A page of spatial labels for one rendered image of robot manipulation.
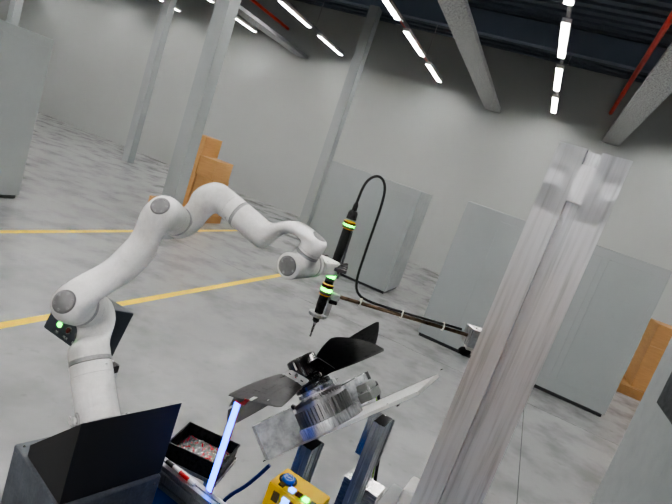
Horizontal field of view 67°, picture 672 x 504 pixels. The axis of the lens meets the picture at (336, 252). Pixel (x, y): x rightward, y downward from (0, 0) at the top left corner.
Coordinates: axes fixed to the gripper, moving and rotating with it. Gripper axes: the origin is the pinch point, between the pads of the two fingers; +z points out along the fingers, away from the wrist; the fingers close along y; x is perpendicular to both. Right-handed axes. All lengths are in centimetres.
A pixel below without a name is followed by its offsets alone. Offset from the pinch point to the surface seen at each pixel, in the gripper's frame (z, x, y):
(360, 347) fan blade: 2.9, -24.7, 18.9
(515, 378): -129, 26, 73
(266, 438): -10, -67, 2
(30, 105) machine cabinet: 270, -31, -626
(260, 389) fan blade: -16, -48, -4
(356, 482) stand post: 12, -76, 33
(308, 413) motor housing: 0, -56, 10
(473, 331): 32, -9, 49
